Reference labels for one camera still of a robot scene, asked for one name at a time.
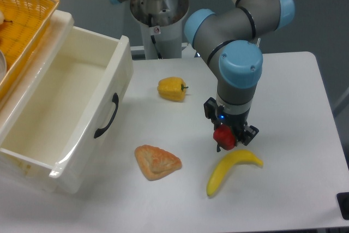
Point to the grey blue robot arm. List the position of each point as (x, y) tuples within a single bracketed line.
[(227, 43)]

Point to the yellow banana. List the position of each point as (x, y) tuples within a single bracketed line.
[(226, 164)]

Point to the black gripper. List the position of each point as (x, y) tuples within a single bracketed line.
[(234, 116)]

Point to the black drawer handle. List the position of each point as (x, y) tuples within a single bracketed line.
[(113, 111)]

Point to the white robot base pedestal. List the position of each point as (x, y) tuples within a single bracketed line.
[(161, 25)]

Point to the red pepper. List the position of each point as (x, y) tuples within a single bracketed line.
[(224, 135)]

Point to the metal bowl in basket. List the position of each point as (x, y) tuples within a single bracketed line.
[(3, 66)]

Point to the triangular pastry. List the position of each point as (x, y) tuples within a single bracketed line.
[(156, 163)]

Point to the yellow pepper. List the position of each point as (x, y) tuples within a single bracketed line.
[(172, 88)]

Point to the white drawer cabinet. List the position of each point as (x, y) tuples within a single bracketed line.
[(20, 167)]

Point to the yellow woven basket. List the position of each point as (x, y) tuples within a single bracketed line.
[(26, 22)]

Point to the white open drawer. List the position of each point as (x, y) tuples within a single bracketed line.
[(56, 128)]

